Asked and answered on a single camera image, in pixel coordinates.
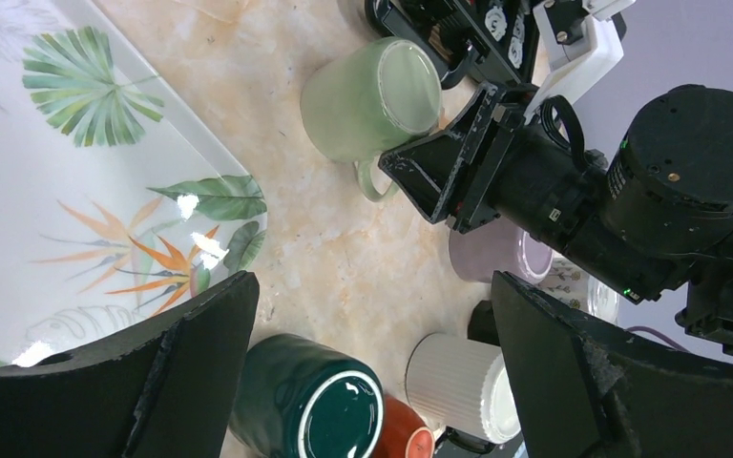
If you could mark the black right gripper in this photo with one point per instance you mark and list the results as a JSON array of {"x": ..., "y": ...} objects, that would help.
[{"x": 488, "y": 164}]

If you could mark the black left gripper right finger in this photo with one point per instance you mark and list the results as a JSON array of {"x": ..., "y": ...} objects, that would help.
[{"x": 583, "y": 387}]

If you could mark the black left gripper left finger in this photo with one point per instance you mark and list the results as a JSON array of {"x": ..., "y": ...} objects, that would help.
[{"x": 164, "y": 387}]

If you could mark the lilac purple mug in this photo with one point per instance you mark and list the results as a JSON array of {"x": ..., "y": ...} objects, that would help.
[{"x": 500, "y": 246}]

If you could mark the light green mug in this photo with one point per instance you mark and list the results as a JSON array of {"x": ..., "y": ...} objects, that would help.
[{"x": 373, "y": 100}]

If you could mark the white ribbed mug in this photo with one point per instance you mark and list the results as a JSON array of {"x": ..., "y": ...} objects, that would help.
[{"x": 464, "y": 385}]

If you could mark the dark green mug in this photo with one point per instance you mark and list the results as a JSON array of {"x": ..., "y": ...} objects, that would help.
[{"x": 299, "y": 398}]

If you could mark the small orange mug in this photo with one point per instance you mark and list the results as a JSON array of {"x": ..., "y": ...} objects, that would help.
[{"x": 404, "y": 434}]

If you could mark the clear floral glass jar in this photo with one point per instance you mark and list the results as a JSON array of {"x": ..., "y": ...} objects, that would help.
[{"x": 570, "y": 284}]

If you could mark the white floral tray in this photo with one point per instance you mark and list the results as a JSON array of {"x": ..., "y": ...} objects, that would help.
[{"x": 116, "y": 201}]

